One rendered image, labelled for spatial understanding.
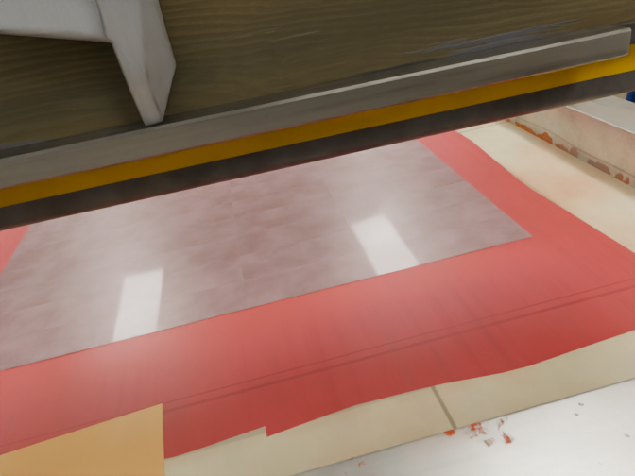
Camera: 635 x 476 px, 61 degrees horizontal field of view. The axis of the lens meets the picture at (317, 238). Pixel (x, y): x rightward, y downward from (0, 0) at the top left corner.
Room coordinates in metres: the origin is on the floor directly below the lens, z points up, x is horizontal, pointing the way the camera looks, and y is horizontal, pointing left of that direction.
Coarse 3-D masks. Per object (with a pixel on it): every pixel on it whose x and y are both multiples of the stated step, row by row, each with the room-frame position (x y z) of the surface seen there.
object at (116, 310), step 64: (192, 192) 0.43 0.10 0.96; (0, 256) 0.38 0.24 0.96; (64, 256) 0.36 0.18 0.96; (128, 256) 0.34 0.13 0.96; (192, 256) 0.32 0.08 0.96; (0, 320) 0.28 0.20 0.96; (64, 320) 0.27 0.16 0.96; (128, 320) 0.26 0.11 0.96; (192, 320) 0.25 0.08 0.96; (0, 384) 0.22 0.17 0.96; (64, 384) 0.21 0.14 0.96; (128, 384) 0.20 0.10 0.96; (192, 384) 0.20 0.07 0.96; (256, 384) 0.19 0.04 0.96; (0, 448) 0.18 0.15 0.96; (192, 448) 0.16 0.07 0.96
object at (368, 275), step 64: (256, 192) 0.41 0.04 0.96; (320, 192) 0.38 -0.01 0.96; (384, 192) 0.36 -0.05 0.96; (448, 192) 0.34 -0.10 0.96; (512, 192) 0.33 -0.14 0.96; (256, 256) 0.30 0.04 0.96; (320, 256) 0.29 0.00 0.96; (384, 256) 0.27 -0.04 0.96; (448, 256) 0.26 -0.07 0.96; (512, 256) 0.25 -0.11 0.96; (576, 256) 0.24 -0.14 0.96; (256, 320) 0.24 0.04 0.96; (320, 320) 0.23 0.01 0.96; (384, 320) 0.22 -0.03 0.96; (448, 320) 0.21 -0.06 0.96; (512, 320) 0.20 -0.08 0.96; (576, 320) 0.19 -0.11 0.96; (320, 384) 0.18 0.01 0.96; (384, 384) 0.17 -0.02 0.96
